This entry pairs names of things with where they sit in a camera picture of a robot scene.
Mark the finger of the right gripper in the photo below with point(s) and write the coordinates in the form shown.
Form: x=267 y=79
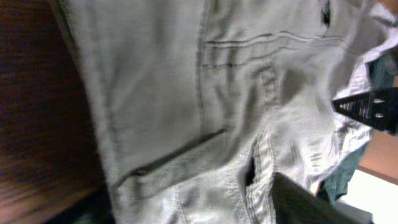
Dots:
x=376 y=108

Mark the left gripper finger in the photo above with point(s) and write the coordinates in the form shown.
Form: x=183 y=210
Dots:
x=295 y=205

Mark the grey shorts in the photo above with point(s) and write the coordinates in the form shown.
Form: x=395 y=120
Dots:
x=198 y=104

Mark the dark navy garment pile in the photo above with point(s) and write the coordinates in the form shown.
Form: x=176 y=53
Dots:
x=382 y=72

